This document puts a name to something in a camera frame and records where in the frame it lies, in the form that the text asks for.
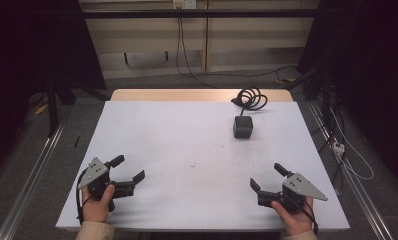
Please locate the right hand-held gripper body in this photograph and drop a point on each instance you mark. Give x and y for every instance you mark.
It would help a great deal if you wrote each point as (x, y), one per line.
(302, 190)

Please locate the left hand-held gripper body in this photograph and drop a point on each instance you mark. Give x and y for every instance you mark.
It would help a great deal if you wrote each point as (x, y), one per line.
(94, 175)

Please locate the person's right hand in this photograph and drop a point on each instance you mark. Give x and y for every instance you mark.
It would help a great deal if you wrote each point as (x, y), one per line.
(295, 218)

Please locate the person's left hand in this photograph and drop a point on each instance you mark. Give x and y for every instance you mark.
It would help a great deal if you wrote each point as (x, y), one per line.
(97, 204)

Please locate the small black floor item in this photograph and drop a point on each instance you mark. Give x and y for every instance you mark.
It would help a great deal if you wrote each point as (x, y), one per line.
(76, 141)

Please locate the white table mat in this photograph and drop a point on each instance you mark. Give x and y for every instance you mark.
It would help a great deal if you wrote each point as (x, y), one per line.
(187, 166)

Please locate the white power strip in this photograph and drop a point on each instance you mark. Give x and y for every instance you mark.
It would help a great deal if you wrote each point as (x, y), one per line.
(338, 147)

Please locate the black power adapter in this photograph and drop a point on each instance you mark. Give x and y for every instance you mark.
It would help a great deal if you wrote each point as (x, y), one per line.
(243, 127)

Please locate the black metal stand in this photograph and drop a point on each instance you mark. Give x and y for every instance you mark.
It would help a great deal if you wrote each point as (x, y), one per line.
(52, 103)

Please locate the yellow floor tape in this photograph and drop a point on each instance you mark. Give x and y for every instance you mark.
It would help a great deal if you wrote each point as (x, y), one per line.
(41, 108)

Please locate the black curtain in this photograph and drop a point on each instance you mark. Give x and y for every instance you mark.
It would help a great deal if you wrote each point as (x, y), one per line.
(33, 50)
(370, 66)

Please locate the black horizontal bar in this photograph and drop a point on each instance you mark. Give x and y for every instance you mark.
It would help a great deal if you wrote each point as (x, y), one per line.
(200, 13)

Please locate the aluminium floor rail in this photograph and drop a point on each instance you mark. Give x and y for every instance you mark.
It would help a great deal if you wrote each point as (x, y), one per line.
(360, 196)
(27, 190)

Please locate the white wall socket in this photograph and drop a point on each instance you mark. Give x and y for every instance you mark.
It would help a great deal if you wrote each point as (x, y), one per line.
(184, 3)

